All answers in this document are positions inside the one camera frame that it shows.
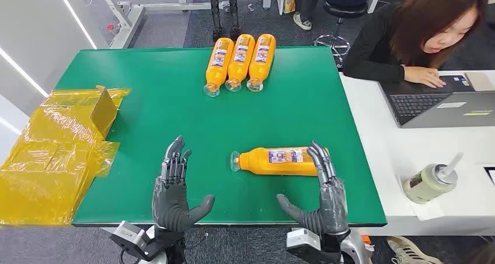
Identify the person's forearm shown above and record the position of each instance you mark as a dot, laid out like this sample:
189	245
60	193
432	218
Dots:
371	70

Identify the seated person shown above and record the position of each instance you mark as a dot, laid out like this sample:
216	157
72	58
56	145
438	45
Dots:
379	41

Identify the beige pad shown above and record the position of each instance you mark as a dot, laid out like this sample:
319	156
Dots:
481	81

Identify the orange juice bottle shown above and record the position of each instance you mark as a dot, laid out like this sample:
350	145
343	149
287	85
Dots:
239	67
217	70
261	65
270	165

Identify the black stool chrome base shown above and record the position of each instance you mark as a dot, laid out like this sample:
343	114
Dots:
342	10

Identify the yellow film wrapped cartons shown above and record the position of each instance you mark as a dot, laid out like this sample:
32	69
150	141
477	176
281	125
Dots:
50	169

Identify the white sneaker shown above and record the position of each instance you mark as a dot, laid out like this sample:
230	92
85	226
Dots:
410	252

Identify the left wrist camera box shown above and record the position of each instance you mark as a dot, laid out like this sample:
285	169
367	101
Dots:
129	237

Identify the white paper napkin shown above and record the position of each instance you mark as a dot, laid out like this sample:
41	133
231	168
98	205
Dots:
427	212

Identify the grey laptop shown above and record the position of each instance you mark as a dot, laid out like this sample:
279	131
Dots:
444	111

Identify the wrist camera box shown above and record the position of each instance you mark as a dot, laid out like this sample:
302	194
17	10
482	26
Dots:
305	246
129	237

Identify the pale drink cup with straw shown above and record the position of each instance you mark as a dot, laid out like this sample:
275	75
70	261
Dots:
425	185

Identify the green table mat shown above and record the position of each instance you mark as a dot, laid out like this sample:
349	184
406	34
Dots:
174	99

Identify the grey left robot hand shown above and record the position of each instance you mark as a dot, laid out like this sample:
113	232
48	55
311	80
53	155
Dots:
170	204

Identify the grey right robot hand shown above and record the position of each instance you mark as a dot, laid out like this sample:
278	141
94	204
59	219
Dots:
332	208

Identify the person on stool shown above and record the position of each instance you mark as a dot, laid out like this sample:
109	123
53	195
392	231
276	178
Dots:
311	1

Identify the person's hand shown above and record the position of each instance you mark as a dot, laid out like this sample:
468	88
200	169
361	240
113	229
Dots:
423	76

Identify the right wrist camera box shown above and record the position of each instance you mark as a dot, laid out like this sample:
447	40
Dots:
305	246

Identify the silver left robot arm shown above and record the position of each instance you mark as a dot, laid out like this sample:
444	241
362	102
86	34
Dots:
172	250

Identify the white metal frame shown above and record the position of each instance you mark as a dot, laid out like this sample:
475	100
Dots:
127	26

